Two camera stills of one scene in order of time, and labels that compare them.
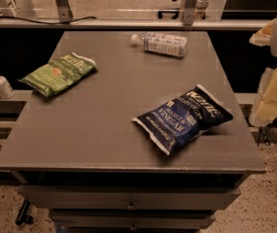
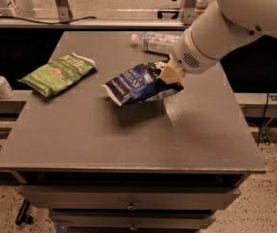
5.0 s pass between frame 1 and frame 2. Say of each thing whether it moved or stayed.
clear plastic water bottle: stayed
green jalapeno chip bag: stayed
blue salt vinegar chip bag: moved
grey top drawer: stayed
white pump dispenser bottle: stayed
